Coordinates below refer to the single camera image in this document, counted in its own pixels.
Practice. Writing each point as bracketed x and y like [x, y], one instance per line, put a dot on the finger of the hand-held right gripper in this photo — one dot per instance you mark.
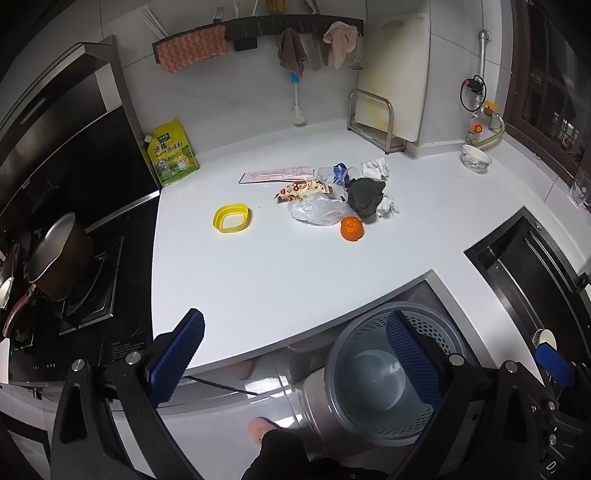
[556, 365]

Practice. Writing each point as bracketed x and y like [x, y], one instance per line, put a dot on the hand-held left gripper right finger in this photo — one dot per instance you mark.
[415, 364]

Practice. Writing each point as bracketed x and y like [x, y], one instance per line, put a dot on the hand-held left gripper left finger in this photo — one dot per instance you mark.
[178, 355]

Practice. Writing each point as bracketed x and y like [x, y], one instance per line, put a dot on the grey perforated trash bin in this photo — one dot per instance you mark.
[369, 383]

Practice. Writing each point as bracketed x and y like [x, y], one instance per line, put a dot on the orange mandarin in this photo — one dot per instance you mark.
[352, 229]

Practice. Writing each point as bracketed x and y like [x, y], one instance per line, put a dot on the white tissue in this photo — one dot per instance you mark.
[387, 206]
[375, 168]

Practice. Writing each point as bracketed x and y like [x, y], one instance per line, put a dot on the dark cloth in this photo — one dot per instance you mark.
[364, 196]

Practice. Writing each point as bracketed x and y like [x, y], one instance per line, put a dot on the clear plastic bag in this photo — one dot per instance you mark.
[318, 210]

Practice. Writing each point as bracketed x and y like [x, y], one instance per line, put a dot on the clear bag with blue print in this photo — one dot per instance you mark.
[339, 173]

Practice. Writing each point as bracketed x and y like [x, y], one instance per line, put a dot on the long pink wrapper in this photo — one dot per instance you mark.
[277, 174]

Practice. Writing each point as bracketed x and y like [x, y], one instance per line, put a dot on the brown white snack wrapper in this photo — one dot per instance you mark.
[304, 189]

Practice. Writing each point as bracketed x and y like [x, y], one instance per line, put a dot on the white dish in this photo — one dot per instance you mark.
[545, 338]

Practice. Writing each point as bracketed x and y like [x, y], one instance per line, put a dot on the person's foot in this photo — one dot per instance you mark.
[261, 429]
[244, 370]

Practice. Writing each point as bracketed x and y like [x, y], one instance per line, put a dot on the black gas stove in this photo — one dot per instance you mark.
[124, 286]

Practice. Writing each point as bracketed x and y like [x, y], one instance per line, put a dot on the black kitchen sink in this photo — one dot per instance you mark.
[521, 272]

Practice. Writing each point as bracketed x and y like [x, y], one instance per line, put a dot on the brown saucepan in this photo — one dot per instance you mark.
[60, 258]

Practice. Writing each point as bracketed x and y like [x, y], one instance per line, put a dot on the clear drinking glass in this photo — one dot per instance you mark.
[581, 187]

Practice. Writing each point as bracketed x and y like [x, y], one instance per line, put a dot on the yellow green seasoning pouch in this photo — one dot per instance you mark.
[171, 154]

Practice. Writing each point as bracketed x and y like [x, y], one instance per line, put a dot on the white patterned bowl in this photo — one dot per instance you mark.
[475, 161]

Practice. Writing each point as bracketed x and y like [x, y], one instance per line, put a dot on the steel cutting board rack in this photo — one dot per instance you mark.
[390, 143]

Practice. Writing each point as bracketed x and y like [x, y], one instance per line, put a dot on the black range hood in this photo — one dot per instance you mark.
[69, 152]

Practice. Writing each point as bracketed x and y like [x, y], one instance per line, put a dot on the orange knob valve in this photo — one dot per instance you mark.
[476, 129]

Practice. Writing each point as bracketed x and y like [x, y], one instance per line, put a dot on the white blue bottle brush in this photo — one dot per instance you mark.
[298, 110]

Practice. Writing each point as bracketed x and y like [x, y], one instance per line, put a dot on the red black gas regulator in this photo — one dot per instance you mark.
[475, 86]

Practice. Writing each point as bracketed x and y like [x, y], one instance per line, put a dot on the white cutting board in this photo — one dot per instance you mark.
[397, 69]

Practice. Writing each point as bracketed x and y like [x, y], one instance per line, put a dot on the orange wavy sponge cloth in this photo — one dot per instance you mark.
[194, 48]

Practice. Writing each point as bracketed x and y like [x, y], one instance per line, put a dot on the small black holder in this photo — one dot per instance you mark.
[244, 44]

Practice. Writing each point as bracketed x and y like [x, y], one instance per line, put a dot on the metal gas pipe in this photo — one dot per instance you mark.
[483, 50]

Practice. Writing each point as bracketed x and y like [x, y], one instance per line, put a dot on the brown hanging cloth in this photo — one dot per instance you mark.
[291, 50]

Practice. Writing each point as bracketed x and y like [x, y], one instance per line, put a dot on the pink hanging cloth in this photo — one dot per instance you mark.
[340, 41]

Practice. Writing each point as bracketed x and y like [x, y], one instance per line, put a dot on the pale chopsticks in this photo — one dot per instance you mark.
[154, 23]

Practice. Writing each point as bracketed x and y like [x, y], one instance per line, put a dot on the yellow hanging item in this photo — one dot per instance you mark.
[274, 5]

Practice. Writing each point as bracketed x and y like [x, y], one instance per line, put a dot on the dark wooden window frame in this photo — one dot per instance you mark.
[545, 92]

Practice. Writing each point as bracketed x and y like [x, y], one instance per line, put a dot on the metal wall hook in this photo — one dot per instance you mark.
[220, 16]

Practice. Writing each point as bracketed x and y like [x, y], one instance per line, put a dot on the black wall rail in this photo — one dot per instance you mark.
[268, 23]

